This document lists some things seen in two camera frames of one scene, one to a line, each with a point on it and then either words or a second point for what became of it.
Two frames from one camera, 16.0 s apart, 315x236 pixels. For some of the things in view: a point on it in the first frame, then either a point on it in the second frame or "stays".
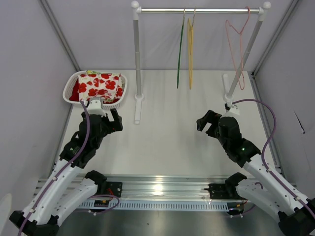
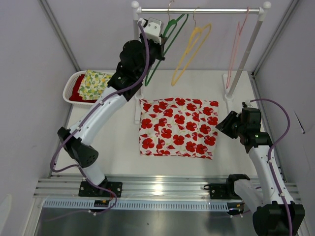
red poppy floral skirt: (108, 85) → (176, 126)
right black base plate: (223, 191) stays
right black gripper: (212, 118) → (224, 126)
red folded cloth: (75, 96) stays
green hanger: (179, 47) → (173, 27)
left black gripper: (112, 126) → (159, 47)
